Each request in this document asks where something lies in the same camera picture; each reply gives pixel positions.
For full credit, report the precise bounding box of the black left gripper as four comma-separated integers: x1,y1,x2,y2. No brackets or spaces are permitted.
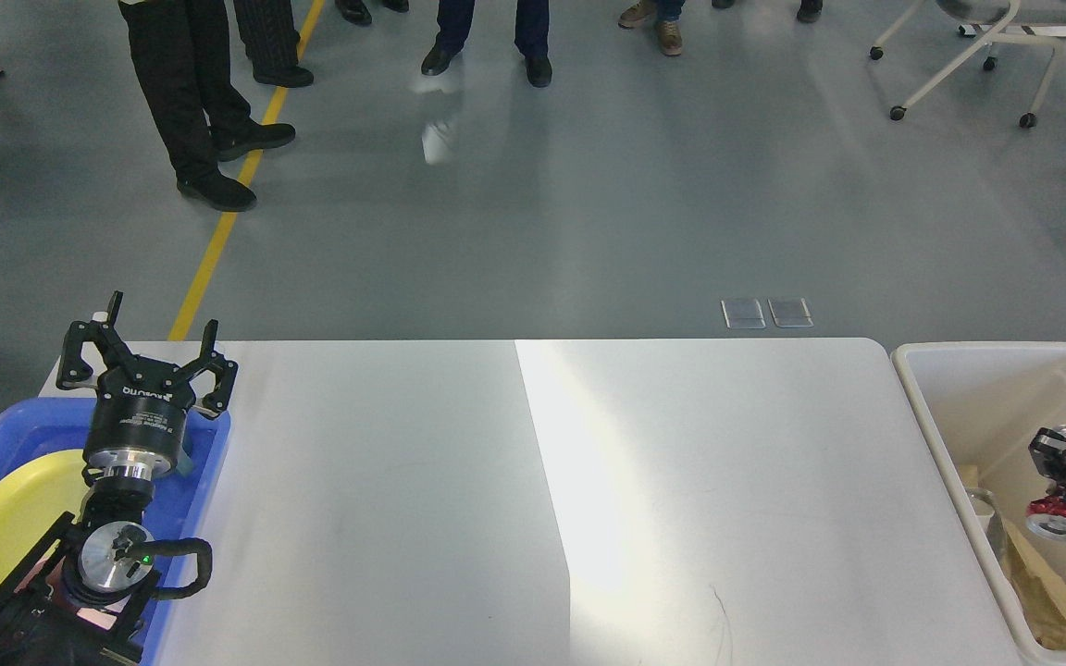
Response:
56,290,240,477

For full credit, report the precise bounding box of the red snack wrapper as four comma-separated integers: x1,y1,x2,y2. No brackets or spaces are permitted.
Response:
1025,496,1066,543

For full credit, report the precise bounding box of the brown paper bag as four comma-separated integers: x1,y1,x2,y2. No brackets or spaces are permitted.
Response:
957,464,1066,652

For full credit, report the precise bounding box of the yellow plastic plate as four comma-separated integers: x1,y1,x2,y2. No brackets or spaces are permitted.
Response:
0,450,88,583

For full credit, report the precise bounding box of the pink ribbed mug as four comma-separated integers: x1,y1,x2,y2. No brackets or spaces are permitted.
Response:
14,559,116,629

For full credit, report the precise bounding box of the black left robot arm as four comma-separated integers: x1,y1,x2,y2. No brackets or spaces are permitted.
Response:
0,292,240,665

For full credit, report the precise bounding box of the white plastic bin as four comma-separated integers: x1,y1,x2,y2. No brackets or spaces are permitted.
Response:
892,342,1066,665

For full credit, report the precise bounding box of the grey-blue mug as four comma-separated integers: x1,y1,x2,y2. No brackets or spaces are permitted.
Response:
175,434,195,477

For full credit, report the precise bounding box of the blue plastic tray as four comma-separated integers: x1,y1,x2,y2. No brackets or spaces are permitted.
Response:
0,397,232,666

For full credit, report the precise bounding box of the floor outlet cover pair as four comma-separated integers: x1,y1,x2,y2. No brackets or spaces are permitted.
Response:
720,298,815,330

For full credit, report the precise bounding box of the white rolling chair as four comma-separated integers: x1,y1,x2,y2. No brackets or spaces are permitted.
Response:
889,1,1066,128

